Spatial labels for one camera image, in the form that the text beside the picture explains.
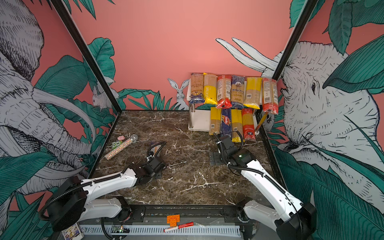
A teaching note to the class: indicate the yellow-top spaghetti bag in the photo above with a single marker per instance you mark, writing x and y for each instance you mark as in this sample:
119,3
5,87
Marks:
253,92

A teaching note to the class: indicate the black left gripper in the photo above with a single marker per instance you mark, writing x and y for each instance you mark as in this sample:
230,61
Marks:
159,176

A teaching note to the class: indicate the white perforated cable tray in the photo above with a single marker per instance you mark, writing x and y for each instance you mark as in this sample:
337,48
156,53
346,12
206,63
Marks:
159,230

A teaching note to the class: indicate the red white marker pen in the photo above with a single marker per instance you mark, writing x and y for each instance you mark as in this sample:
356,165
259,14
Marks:
177,227

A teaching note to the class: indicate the blue-bottom spaghetti bag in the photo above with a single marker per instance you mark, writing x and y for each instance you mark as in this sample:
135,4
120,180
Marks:
197,88

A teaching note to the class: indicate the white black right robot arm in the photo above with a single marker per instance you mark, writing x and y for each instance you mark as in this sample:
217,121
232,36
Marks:
289,217

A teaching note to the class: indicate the yellow-end spaghetti bag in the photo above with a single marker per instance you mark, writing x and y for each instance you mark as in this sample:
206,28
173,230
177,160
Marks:
210,89

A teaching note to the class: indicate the white two-tier shelf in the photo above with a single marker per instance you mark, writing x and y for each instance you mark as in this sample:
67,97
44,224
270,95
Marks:
200,117

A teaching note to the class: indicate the orange plastic block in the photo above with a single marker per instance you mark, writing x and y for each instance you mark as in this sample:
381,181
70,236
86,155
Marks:
173,220

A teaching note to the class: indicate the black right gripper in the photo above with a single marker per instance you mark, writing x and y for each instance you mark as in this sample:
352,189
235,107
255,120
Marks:
217,161

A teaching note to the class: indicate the clear blue-end spaghetti bag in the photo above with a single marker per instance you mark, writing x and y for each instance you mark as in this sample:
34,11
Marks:
155,149

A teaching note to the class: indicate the plain yellow spaghetti bag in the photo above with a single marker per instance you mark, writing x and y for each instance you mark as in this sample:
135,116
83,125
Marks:
237,125

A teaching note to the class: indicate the blue Barilla spaghetti box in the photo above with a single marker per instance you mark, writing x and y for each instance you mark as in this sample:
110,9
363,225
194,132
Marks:
226,122

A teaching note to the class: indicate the card box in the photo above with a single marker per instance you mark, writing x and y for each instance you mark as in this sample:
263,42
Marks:
74,232

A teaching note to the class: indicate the yellow label spaghetti bag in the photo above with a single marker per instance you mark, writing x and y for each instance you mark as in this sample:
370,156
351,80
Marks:
215,120

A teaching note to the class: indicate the glitter silver microphone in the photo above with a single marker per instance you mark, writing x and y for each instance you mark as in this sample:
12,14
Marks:
121,146

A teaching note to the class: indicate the blue portrait spaghetti bag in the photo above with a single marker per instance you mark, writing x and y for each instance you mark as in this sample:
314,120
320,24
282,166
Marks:
237,91

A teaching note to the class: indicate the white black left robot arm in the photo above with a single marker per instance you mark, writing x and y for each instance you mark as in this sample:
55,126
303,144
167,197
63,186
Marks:
78,200

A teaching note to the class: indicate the red double spaghetti bag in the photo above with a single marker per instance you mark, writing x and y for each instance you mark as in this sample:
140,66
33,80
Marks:
270,96

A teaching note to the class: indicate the red yellow narrow spaghetti bag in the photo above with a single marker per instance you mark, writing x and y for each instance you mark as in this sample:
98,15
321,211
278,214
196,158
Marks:
248,125

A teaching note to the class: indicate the green number toy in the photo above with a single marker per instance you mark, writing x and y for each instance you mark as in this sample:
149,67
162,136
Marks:
116,144

